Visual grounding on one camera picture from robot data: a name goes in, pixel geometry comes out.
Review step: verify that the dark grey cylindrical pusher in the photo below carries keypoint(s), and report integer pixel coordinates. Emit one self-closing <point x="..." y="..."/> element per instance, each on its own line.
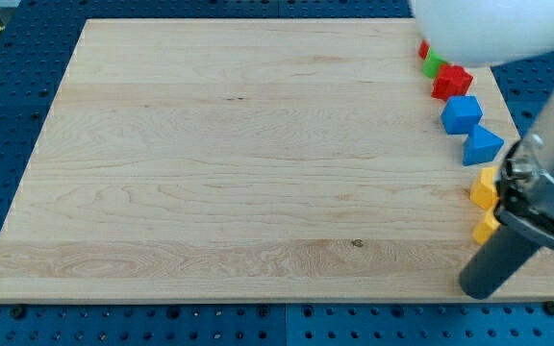
<point x="496" y="262"/>

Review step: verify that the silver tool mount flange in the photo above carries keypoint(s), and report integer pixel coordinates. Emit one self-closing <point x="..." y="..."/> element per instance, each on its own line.
<point x="526" y="182"/>

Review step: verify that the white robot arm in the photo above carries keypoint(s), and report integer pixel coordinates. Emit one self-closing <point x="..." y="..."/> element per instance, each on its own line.
<point x="488" y="33"/>

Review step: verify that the green star block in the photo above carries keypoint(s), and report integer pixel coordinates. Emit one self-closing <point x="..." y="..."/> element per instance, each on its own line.
<point x="432" y="63"/>

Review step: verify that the red circle block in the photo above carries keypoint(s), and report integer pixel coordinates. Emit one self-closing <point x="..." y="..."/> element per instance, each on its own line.
<point x="423" y="49"/>

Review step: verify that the yellow block lower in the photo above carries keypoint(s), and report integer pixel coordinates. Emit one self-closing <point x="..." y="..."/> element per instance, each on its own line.
<point x="485" y="228"/>

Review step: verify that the yellow block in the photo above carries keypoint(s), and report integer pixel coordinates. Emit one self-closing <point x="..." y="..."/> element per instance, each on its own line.
<point x="482" y="191"/>
<point x="485" y="228"/>

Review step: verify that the yellow block upper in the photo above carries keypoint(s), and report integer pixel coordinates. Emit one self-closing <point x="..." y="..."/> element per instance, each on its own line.
<point x="482" y="191"/>

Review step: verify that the blue triangle block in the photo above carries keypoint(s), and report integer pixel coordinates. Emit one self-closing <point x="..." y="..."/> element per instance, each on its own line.
<point x="481" y="146"/>

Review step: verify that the blue cube block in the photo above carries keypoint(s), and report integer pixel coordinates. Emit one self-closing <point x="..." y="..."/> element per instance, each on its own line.
<point x="460" y="114"/>

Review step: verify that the light wooden board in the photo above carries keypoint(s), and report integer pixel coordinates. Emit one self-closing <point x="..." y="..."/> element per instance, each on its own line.
<point x="241" y="161"/>

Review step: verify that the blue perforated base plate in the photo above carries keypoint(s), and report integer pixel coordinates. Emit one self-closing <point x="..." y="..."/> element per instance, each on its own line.
<point x="36" y="43"/>

